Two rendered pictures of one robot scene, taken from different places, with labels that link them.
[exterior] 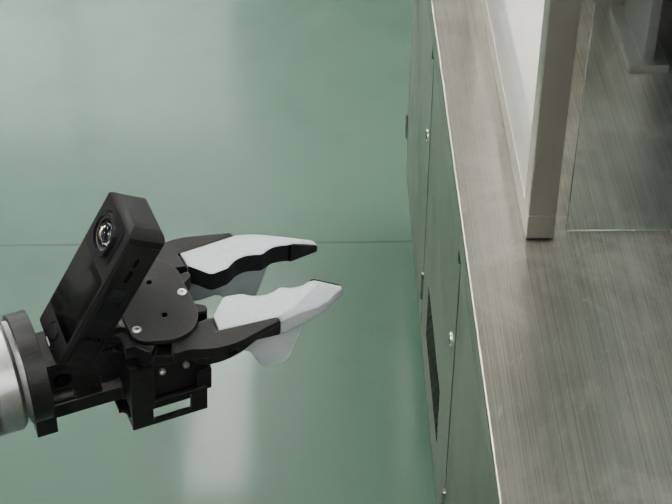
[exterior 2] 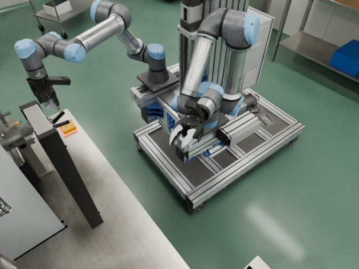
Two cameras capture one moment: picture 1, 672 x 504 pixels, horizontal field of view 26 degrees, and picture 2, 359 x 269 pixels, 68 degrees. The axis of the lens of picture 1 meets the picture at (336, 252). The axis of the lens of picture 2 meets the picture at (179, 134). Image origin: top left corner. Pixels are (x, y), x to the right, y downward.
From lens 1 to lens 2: 128 cm
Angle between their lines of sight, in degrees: 87
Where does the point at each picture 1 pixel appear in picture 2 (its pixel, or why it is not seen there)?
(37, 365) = not seen: hidden behind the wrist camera
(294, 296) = (173, 135)
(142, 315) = (189, 118)
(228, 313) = (179, 127)
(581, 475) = (148, 247)
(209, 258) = (191, 131)
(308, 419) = not seen: outside the picture
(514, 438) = (167, 248)
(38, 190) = not seen: outside the picture
